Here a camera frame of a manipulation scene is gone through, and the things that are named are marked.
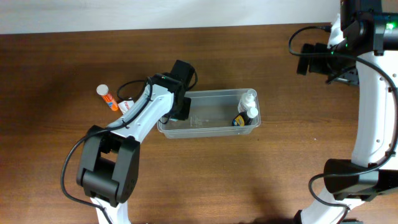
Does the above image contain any dark bottle white cap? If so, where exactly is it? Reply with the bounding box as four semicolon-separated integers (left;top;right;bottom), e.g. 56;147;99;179
231;107;259;126

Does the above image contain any white spray bottle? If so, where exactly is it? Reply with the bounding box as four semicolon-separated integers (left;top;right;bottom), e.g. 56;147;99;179
238;89;257;113

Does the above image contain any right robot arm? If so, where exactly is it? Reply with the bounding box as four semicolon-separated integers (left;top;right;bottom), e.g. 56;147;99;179
293;0;397;224

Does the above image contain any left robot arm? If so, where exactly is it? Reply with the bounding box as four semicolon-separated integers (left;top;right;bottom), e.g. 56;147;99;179
76;60;198;223

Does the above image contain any clear plastic container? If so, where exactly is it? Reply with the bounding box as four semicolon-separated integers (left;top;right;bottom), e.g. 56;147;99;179
157;88;261;139

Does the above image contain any white Panadol box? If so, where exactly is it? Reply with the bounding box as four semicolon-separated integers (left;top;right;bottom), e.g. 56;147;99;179
118;100;134;114

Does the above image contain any orange effervescent tablet tube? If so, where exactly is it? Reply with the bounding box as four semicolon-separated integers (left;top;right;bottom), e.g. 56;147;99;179
96;84;119;111

